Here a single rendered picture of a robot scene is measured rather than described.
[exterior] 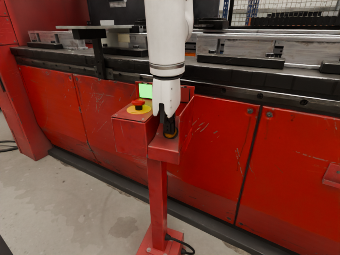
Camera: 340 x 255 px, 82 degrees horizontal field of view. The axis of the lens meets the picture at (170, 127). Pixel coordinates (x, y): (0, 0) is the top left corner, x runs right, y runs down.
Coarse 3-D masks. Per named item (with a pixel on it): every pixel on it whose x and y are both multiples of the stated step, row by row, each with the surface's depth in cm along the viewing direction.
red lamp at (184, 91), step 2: (182, 88) 59; (184, 88) 59; (186, 88) 59; (182, 90) 60; (184, 90) 59; (186, 90) 59; (188, 90) 59; (182, 92) 60; (184, 92) 60; (186, 92) 59; (188, 92) 59; (182, 94) 60; (184, 94) 60; (186, 94) 60; (188, 94) 60; (182, 96) 60; (184, 96) 60; (186, 96) 60; (188, 96) 60; (182, 98) 61; (184, 98) 61; (186, 98) 60; (188, 98) 60; (180, 100) 61; (182, 100) 61; (184, 100) 61; (186, 100) 61; (188, 100) 60; (188, 102) 61
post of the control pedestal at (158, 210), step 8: (152, 160) 63; (152, 168) 65; (160, 168) 63; (152, 176) 66; (160, 176) 65; (152, 184) 68; (160, 184) 67; (152, 192) 70; (160, 192) 68; (152, 200) 72; (160, 200) 70; (152, 208) 74; (160, 208) 72; (152, 216) 76; (160, 216) 74; (152, 224) 78; (160, 224) 77; (152, 232) 81; (160, 232) 79; (152, 240) 84; (160, 240) 82; (160, 248) 84
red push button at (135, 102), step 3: (135, 99) 57; (138, 99) 57; (141, 99) 57; (132, 102) 56; (135, 102) 55; (138, 102) 55; (141, 102) 55; (144, 102) 56; (135, 105) 55; (138, 105) 55; (141, 105) 56; (135, 108) 57; (138, 108) 57; (141, 108) 57
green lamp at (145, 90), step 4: (140, 84) 63; (144, 84) 63; (148, 84) 62; (140, 88) 64; (144, 88) 63; (148, 88) 63; (140, 92) 65; (144, 92) 64; (148, 92) 64; (140, 96) 65; (144, 96) 65; (148, 96) 64
